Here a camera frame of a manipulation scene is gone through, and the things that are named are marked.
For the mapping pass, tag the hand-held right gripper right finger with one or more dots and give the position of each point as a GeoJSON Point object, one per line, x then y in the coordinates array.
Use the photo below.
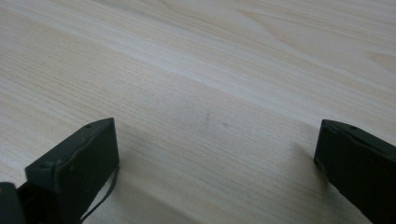
{"type": "Point", "coordinates": [361, 165]}

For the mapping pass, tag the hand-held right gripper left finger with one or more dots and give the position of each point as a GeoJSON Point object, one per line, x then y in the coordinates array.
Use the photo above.
{"type": "Point", "coordinates": [77, 168]}

